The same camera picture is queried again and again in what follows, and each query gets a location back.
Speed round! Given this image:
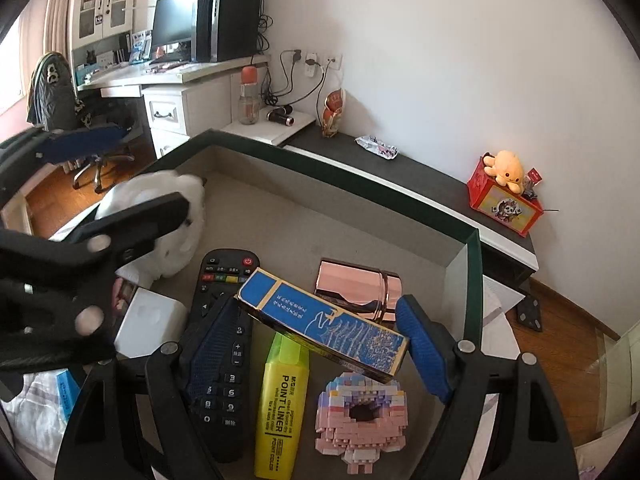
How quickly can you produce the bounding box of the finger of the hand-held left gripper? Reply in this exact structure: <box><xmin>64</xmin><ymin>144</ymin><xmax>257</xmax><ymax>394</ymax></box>
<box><xmin>0</xmin><ymin>192</ymin><xmax>191</xmax><ymax>291</ymax></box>
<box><xmin>0</xmin><ymin>124</ymin><xmax>132</xmax><ymax>206</ymax></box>

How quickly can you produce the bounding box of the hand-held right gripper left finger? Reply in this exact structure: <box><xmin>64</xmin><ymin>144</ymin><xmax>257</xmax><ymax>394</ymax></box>
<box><xmin>54</xmin><ymin>294</ymin><xmax>253</xmax><ymax>480</ymax></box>

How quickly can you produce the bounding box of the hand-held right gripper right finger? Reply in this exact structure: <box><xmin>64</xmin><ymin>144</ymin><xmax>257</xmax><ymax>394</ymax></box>
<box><xmin>395</xmin><ymin>294</ymin><xmax>581</xmax><ymax>480</ymax></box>

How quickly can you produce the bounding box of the white plush toy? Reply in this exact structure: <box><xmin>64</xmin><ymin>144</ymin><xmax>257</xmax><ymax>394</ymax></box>
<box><xmin>95</xmin><ymin>170</ymin><xmax>207</xmax><ymax>281</ymax></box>

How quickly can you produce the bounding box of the rose gold metal cylinder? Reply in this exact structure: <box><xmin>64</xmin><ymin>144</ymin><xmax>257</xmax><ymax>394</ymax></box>
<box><xmin>315</xmin><ymin>258</ymin><xmax>403</xmax><ymax>323</ymax></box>

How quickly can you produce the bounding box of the blue gold-edged box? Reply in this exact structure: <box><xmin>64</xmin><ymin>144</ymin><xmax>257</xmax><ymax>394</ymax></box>
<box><xmin>235</xmin><ymin>267</ymin><xmax>411</xmax><ymax>377</ymax></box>

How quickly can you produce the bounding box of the green-rimmed storage box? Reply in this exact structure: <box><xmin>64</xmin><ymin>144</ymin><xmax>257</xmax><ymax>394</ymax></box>
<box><xmin>50</xmin><ymin>129</ymin><xmax>483</xmax><ymax>480</ymax></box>

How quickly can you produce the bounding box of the black office chair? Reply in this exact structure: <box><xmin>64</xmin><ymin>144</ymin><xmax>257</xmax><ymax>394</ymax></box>
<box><xmin>27</xmin><ymin>52</ymin><xmax>136</xmax><ymax>193</ymax></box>

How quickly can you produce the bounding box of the light blue packet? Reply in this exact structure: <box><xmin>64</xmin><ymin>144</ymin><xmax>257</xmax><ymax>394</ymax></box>
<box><xmin>55</xmin><ymin>369</ymin><xmax>82</xmax><ymax>426</ymax></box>

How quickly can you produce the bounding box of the white square box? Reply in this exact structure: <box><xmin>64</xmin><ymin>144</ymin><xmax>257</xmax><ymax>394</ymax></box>
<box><xmin>114</xmin><ymin>287</ymin><xmax>190</xmax><ymax>358</ymax></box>

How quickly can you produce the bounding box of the black remote control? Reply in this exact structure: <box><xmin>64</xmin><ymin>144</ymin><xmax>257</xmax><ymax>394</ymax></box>
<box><xmin>177</xmin><ymin>249</ymin><xmax>261</xmax><ymax>463</ymax></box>

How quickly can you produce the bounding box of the yellow highlighter pen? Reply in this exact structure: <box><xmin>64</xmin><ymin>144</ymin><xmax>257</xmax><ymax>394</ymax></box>
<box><xmin>254</xmin><ymin>332</ymin><xmax>311</xmax><ymax>478</ymax></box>

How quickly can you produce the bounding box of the white printed bedsheet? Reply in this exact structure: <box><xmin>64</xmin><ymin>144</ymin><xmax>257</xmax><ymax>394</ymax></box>
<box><xmin>0</xmin><ymin>280</ymin><xmax>526</xmax><ymax>480</ymax></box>

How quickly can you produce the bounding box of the white desk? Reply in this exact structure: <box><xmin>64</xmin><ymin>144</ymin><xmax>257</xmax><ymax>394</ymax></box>
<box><xmin>77</xmin><ymin>52</ymin><xmax>273</xmax><ymax>158</ymax></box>

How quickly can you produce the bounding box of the blue packaging box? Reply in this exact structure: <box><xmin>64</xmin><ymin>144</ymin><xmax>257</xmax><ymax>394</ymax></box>
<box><xmin>131</xmin><ymin>30</ymin><xmax>152</xmax><ymax>63</ymax></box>

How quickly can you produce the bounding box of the pink brick figure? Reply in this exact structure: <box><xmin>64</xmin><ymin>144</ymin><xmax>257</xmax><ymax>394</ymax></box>
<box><xmin>315</xmin><ymin>372</ymin><xmax>408</xmax><ymax>476</ymax></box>

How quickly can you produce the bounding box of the beige curtain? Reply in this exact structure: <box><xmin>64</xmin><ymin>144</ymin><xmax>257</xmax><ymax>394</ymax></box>
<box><xmin>45</xmin><ymin>0</ymin><xmax>76</xmax><ymax>56</ymax></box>

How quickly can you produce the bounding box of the white glass-door hutch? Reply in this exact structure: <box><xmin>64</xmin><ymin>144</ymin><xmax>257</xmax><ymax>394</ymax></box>
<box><xmin>69</xmin><ymin>0</ymin><xmax>138</xmax><ymax>68</ymax></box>

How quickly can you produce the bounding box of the black computer monitor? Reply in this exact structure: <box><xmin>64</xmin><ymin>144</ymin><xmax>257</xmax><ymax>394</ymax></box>
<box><xmin>151</xmin><ymin>0</ymin><xmax>197</xmax><ymax>61</ymax></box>

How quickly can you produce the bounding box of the red printed box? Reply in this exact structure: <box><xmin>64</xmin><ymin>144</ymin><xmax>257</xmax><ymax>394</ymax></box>
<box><xmin>467</xmin><ymin>156</ymin><xmax>545</xmax><ymax>238</ymax></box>

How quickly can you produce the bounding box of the white side cabinet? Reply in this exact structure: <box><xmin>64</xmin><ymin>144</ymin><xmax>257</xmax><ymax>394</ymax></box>
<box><xmin>220</xmin><ymin>110</ymin><xmax>316</xmax><ymax>146</ymax></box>

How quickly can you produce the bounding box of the black-topped low cabinet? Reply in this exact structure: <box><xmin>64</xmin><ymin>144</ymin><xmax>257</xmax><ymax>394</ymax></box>
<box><xmin>285</xmin><ymin>125</ymin><xmax>538</xmax><ymax>291</ymax></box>

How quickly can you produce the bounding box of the orange-capped clear bottle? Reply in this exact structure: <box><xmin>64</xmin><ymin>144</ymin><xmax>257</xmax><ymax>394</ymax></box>
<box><xmin>238</xmin><ymin>65</ymin><xmax>261</xmax><ymax>126</ymax></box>

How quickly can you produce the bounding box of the black cylindrical device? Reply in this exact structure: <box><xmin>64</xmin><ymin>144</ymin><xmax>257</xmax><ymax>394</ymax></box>
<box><xmin>266</xmin><ymin>105</ymin><xmax>296</xmax><ymax>126</ymax></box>

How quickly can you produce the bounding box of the black computer tower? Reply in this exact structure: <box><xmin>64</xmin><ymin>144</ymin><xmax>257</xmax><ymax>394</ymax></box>
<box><xmin>196</xmin><ymin>0</ymin><xmax>262</xmax><ymax>63</ymax></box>

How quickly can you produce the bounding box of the orange octopus plush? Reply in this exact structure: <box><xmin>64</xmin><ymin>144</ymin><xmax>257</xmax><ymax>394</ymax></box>
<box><xmin>482</xmin><ymin>150</ymin><xmax>526</xmax><ymax>191</ymax></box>

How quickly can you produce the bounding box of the white snack packet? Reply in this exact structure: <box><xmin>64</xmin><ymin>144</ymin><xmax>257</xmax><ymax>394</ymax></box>
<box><xmin>355</xmin><ymin>135</ymin><xmax>399</xmax><ymax>159</ymax></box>

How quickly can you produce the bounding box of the orange snack bag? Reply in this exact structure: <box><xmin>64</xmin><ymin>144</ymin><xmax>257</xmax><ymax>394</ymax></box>
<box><xmin>321</xmin><ymin>87</ymin><xmax>347</xmax><ymax>138</ymax></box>

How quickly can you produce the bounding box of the black metal bracket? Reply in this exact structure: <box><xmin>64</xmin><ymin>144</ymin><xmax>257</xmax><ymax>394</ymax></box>
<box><xmin>515</xmin><ymin>296</ymin><xmax>543</xmax><ymax>332</ymax></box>

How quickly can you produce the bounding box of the black power cable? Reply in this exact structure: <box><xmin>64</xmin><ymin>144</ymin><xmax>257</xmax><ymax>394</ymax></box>
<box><xmin>267</xmin><ymin>49</ymin><xmax>303</xmax><ymax>98</ymax></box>
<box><xmin>280</xmin><ymin>57</ymin><xmax>333</xmax><ymax>111</ymax></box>

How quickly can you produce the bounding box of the white wall socket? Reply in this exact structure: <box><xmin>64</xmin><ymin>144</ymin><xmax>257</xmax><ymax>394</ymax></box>
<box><xmin>305</xmin><ymin>51</ymin><xmax>343</xmax><ymax>78</ymax></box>

